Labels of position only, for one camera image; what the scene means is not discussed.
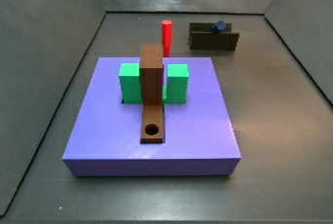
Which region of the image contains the blue cylinder peg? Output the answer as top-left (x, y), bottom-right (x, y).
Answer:
top-left (211, 20), bottom-right (226, 33)

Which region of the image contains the green U-shaped block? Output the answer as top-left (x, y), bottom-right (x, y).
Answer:
top-left (119, 63), bottom-right (190, 104)

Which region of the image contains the black angle bracket fixture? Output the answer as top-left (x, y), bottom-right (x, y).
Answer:
top-left (188, 22), bottom-right (239, 51)

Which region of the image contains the red cylinder peg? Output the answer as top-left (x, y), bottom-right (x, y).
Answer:
top-left (162, 19), bottom-right (171, 57)

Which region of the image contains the brown L-shaped block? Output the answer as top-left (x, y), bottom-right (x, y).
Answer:
top-left (139, 44), bottom-right (164, 144)

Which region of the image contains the purple base block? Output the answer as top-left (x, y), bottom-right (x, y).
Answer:
top-left (63, 57), bottom-right (240, 176)

